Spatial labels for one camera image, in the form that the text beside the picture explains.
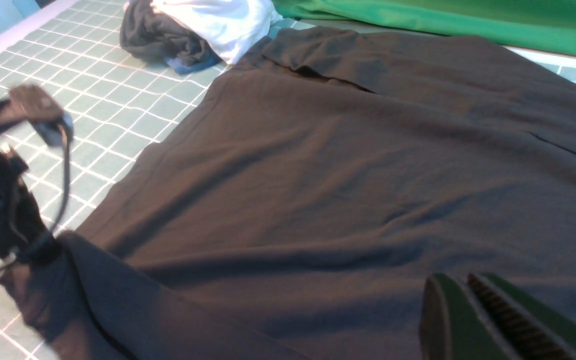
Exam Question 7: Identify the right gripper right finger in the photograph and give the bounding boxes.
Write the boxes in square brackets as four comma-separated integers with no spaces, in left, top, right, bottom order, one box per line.
[467,273,576,360]

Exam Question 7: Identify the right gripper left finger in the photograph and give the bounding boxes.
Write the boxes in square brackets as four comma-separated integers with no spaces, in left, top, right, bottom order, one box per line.
[419,273,519,360]

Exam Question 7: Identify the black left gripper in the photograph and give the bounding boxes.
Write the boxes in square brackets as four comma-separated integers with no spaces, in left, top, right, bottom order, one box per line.
[0,149,61,265]

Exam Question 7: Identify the gray long sleeve shirt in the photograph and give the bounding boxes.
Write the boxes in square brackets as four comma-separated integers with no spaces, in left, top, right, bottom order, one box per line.
[0,27,576,360]

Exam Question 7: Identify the dark gray crumpled shirt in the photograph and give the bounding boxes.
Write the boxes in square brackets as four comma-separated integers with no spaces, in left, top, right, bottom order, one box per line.
[119,0,222,75]

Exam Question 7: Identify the blue crumpled shirt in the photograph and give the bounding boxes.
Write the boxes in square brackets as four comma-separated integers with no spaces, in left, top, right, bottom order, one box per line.
[164,52,224,76]

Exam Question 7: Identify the white crumpled shirt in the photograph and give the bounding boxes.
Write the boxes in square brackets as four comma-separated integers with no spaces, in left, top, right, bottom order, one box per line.
[151,0,283,65]

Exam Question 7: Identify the green grid table mat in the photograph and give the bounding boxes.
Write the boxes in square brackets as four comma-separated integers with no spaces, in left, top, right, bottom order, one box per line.
[0,0,576,360]

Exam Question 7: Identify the green backdrop cloth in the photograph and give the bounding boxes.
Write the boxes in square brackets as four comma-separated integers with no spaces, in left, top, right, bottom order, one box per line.
[274,0,576,56]

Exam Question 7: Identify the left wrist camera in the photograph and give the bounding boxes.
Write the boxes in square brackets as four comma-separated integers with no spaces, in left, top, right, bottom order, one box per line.
[0,83,74,148]

